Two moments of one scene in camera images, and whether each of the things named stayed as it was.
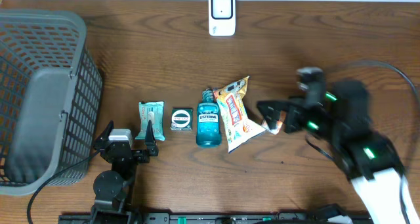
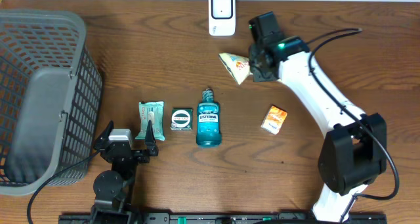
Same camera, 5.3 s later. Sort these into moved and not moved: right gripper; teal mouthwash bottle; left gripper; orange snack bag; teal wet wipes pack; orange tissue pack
Moved: orange snack bag; right gripper
Not moved: left gripper; teal mouthwash bottle; orange tissue pack; teal wet wipes pack
